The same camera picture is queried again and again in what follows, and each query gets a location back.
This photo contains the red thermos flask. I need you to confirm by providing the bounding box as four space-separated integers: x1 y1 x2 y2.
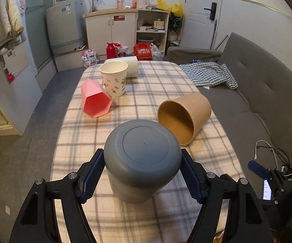
106 42 118 59

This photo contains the blue checkered cloth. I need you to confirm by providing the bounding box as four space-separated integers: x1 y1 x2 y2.
179 62 238 90

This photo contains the grey washing machine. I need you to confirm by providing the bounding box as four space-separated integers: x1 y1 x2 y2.
46 0 86 55

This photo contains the white door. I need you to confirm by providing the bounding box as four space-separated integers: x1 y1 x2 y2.
181 0 222 49

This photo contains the grey fabric sofa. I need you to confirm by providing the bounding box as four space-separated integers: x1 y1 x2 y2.
165 33 292 196

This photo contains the pink cup on counter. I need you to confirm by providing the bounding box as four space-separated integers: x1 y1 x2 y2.
117 0 124 9

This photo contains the brown kraft paper cup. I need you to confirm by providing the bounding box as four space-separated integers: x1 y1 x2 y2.
157 93 211 146

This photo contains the hanging cream quilted jacket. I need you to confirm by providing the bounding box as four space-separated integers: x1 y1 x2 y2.
0 0 24 47

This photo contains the white cabinet with doors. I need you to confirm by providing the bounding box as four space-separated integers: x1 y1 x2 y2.
83 9 138 60

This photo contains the open wooden shelf unit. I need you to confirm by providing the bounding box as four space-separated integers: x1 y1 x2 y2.
136 9 170 56

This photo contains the white electric kettle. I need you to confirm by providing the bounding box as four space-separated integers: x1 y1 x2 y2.
137 0 149 9

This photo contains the black door handle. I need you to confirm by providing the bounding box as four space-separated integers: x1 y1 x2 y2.
204 2 217 21

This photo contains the yellow plastic bag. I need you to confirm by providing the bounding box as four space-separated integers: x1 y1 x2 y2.
157 0 183 18

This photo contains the white floral paper cup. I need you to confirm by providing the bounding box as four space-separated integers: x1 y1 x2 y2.
99 61 128 98

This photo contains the grey plastic cup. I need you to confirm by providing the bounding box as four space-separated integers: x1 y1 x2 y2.
104 120 182 204

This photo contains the red shopping bag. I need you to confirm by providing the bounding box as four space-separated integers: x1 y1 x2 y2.
133 43 153 61

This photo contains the plain white cup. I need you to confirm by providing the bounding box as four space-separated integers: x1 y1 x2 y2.
105 56 138 78

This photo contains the pink hexagonal cup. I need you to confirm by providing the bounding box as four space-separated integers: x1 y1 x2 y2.
81 79 113 118

